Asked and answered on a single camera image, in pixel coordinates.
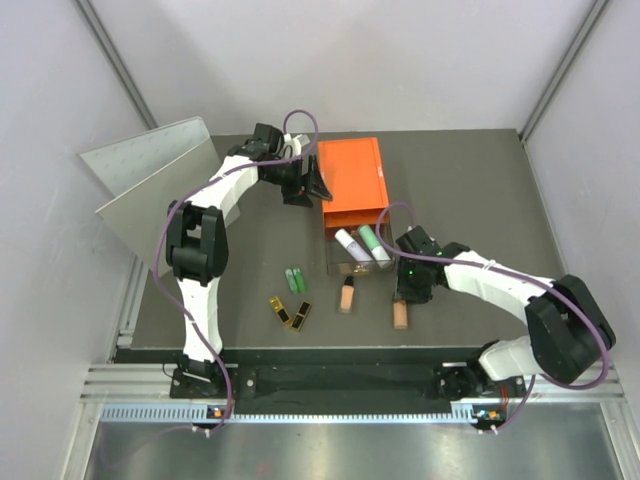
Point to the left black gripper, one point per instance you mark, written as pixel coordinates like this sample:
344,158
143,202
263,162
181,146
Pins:
296,194

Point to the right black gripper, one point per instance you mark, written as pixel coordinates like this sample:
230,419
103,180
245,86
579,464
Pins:
405,291

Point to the orange tube grey cap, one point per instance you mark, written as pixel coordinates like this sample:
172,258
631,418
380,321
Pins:
400,315

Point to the orange drawer box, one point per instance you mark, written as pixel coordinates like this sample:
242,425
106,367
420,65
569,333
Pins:
352,170

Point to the green white tube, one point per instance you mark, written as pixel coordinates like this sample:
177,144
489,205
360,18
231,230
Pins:
374,245

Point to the lilac white tube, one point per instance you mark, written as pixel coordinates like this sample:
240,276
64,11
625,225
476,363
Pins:
352,247

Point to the clear acrylic drawer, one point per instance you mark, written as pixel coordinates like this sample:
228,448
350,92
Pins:
339,262

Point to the peach foundation bottle black cap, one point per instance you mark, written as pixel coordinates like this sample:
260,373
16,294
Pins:
347,295

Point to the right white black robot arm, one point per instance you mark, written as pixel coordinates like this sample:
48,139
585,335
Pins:
567,331

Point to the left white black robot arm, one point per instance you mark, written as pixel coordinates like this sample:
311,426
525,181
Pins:
197,249

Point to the green lipstick tube right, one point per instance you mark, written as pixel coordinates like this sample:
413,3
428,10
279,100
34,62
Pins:
300,281

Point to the green lipstick tube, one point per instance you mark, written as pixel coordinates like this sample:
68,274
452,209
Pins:
291,281
300,281

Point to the green lipstick tube left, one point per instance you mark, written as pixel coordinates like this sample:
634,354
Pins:
291,281

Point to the gold black compact right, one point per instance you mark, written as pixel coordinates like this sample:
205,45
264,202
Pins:
300,316

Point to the gold black compact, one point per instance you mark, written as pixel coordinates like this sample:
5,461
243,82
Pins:
280,311
300,316

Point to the gold black compact left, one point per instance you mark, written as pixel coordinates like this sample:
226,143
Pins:
280,311

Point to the grey metal panel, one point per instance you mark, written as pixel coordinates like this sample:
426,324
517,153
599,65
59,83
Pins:
145,173

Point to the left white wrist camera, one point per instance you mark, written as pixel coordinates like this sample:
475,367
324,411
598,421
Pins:
293,145

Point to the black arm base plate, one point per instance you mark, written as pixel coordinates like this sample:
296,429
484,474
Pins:
322,385

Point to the aluminium frame rail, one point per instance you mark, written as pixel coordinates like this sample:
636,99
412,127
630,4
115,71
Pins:
148,382

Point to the slotted grey cable duct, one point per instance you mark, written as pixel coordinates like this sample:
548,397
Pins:
206,414

